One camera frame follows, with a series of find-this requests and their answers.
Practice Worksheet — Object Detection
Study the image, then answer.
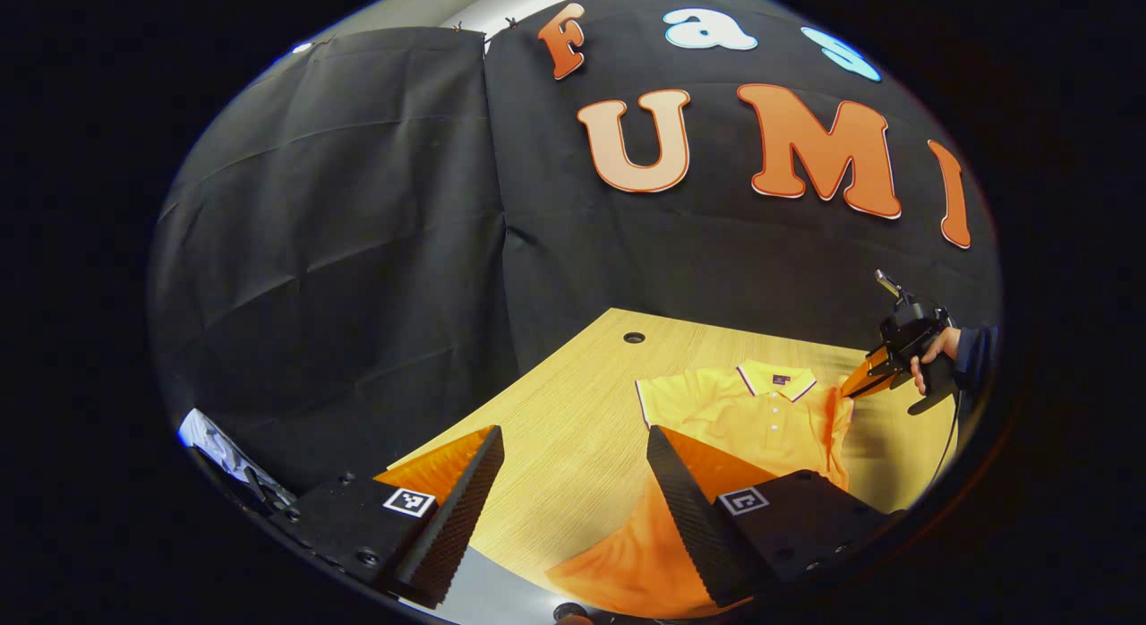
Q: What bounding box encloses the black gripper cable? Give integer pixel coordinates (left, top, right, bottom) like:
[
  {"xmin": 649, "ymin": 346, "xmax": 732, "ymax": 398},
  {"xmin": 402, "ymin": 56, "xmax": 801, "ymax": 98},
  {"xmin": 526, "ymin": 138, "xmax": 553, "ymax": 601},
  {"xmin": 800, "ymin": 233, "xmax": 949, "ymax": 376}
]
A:
[{"xmin": 929, "ymin": 388, "xmax": 966, "ymax": 493}]

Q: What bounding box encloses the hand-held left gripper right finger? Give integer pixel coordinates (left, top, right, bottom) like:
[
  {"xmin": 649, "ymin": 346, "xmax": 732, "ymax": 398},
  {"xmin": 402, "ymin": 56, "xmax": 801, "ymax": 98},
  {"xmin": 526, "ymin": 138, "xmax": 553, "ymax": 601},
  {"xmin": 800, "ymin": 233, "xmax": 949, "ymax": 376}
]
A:
[{"xmin": 646, "ymin": 424, "xmax": 906, "ymax": 609}]

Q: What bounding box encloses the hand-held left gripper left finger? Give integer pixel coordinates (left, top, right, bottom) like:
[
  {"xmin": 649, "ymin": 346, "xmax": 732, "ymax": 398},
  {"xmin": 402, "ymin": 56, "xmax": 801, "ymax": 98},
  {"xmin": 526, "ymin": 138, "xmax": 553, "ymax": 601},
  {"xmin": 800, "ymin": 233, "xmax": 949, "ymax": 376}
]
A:
[{"xmin": 269, "ymin": 424, "xmax": 507, "ymax": 611}]

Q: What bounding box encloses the white crumpled sheet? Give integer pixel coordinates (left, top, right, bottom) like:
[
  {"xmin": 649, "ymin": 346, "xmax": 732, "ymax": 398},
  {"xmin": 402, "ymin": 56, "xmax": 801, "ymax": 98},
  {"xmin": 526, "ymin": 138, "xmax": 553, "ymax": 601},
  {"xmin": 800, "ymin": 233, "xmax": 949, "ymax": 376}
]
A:
[{"xmin": 177, "ymin": 407, "xmax": 298, "ymax": 511}]

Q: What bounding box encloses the orange T-shirt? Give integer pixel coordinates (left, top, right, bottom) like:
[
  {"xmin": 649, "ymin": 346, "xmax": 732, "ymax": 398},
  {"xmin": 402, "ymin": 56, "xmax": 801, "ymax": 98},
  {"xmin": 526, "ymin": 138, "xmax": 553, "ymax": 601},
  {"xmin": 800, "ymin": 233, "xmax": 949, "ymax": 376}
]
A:
[{"xmin": 544, "ymin": 359, "xmax": 858, "ymax": 620}]

